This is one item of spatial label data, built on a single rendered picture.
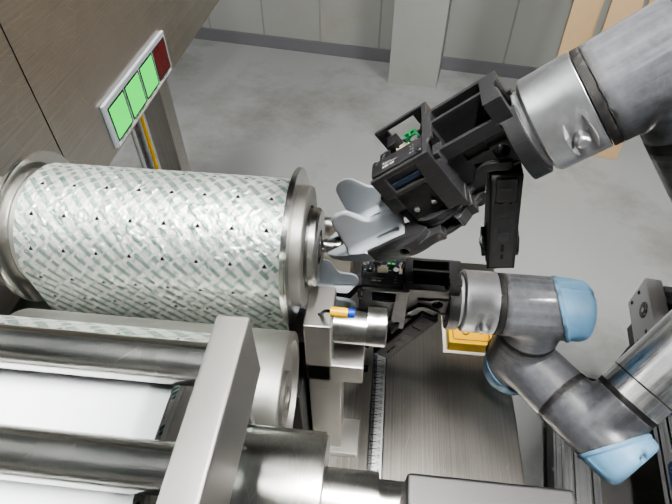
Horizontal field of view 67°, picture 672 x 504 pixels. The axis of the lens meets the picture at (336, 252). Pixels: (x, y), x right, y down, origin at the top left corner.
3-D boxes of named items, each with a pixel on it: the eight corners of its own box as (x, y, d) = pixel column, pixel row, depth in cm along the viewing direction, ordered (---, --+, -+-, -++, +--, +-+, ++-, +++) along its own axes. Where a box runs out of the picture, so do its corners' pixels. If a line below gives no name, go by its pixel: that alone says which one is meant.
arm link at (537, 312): (581, 360, 61) (609, 318, 55) (488, 352, 62) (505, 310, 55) (567, 307, 66) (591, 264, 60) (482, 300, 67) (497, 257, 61)
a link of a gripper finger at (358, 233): (297, 224, 47) (377, 175, 43) (337, 260, 50) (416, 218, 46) (293, 247, 45) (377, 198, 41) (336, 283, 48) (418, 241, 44)
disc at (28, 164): (43, 332, 50) (-36, 222, 40) (38, 331, 50) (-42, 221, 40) (105, 230, 60) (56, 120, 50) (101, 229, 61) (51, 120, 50)
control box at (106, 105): (119, 148, 76) (103, 107, 71) (115, 148, 76) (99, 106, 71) (173, 68, 93) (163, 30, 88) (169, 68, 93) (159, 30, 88)
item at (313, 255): (318, 207, 44) (326, 207, 52) (295, 205, 44) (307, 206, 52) (312, 292, 45) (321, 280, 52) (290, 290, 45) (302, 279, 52)
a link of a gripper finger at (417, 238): (365, 226, 47) (446, 181, 43) (377, 237, 48) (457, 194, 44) (365, 262, 44) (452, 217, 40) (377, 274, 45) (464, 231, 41)
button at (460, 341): (491, 354, 80) (494, 345, 79) (446, 350, 81) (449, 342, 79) (486, 318, 85) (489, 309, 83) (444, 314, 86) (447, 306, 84)
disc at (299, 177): (291, 354, 48) (278, 245, 38) (286, 354, 48) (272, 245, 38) (312, 245, 59) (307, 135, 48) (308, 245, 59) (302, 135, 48)
